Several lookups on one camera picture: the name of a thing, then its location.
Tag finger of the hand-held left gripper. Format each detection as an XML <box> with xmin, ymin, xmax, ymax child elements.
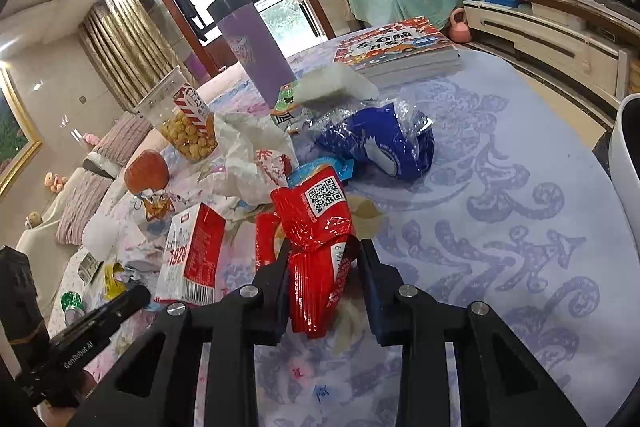
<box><xmin>70</xmin><ymin>284</ymin><xmax>152</xmax><ymax>343</ymax></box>

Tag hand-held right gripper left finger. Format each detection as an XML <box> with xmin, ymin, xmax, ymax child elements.
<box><xmin>82</xmin><ymin>237</ymin><xmax>293</xmax><ymax>427</ymax></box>

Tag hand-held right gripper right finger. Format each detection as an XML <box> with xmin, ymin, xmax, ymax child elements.
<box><xmin>357</xmin><ymin>237</ymin><xmax>588</xmax><ymax>427</ymax></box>

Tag red snack packet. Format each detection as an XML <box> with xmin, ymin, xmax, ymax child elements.
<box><xmin>255</xmin><ymin>164</ymin><xmax>358</xmax><ymax>340</ymax></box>

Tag red white milk carton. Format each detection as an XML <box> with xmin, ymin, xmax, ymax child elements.
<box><xmin>154</xmin><ymin>203</ymin><xmax>228</xmax><ymax>306</ymax></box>

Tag blue plastic bag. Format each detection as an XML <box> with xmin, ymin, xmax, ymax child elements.
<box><xmin>300</xmin><ymin>99</ymin><xmax>436</xmax><ymax>180</ymax></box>

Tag white round bin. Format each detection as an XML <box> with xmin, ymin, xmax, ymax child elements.
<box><xmin>592</xmin><ymin>94</ymin><xmax>640</xmax><ymax>278</ymax></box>

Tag yellow wrapper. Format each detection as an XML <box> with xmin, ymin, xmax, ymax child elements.
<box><xmin>102</xmin><ymin>263</ymin><xmax>128</xmax><ymax>300</ymax></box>

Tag green can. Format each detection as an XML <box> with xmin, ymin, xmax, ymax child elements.
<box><xmin>60</xmin><ymin>292</ymin><xmax>86</xmax><ymax>325</ymax></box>

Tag white crumpled tissue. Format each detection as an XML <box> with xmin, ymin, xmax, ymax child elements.
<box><xmin>82</xmin><ymin>207</ymin><xmax>141</xmax><ymax>258</ymax></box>

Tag orange cartoon packet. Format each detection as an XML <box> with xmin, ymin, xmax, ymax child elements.
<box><xmin>135</xmin><ymin>189</ymin><xmax>176</xmax><ymax>223</ymax></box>

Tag pink striped cushion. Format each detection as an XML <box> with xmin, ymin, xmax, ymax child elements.
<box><xmin>92</xmin><ymin>113</ymin><xmax>153</xmax><ymax>168</ymax></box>
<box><xmin>55</xmin><ymin>169</ymin><xmax>113</xmax><ymax>245</ymax></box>

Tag red apple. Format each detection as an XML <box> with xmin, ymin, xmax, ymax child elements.
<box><xmin>123</xmin><ymin>149</ymin><xmax>170</xmax><ymax>196</ymax></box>

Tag light blue snack packet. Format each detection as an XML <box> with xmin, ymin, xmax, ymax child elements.
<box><xmin>287</xmin><ymin>158</ymin><xmax>356</xmax><ymax>188</ymax></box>

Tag blue patterned tablecloth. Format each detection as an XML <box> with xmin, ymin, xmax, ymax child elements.
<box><xmin>47</xmin><ymin>14</ymin><xmax>616</xmax><ymax>427</ymax></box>

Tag white crumpled plastic bag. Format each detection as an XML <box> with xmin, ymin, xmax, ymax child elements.
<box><xmin>207</xmin><ymin>112</ymin><xmax>301</xmax><ymax>208</ymax></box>

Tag gold framed painting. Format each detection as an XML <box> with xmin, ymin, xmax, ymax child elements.
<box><xmin>0</xmin><ymin>67</ymin><xmax>43</xmax><ymax>198</ymax></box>

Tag clear popcorn cup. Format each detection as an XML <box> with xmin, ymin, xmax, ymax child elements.
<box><xmin>134</xmin><ymin>66</ymin><xmax>219</xmax><ymax>164</ymax></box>

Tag green snack packet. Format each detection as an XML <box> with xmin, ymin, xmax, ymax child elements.
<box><xmin>270</xmin><ymin>82</ymin><xmax>301</xmax><ymax>132</ymax></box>

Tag white tissue pack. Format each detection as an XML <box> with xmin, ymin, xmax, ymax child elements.
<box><xmin>295</xmin><ymin>62</ymin><xmax>381</xmax><ymax>108</ymax></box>

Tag purple tumbler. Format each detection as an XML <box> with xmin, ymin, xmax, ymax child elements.
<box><xmin>207</xmin><ymin>0</ymin><xmax>296</xmax><ymax>105</ymax></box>

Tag pink kettlebell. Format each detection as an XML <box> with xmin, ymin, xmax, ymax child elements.
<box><xmin>447</xmin><ymin>8</ymin><xmax>472</xmax><ymax>42</ymax></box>

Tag dark hanging clothes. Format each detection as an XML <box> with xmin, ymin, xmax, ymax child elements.
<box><xmin>170</xmin><ymin>0</ymin><xmax>206</xmax><ymax>42</ymax></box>

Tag white television cabinet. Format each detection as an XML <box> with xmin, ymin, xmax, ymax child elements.
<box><xmin>462</xmin><ymin>0</ymin><xmax>640</xmax><ymax>128</ymax></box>

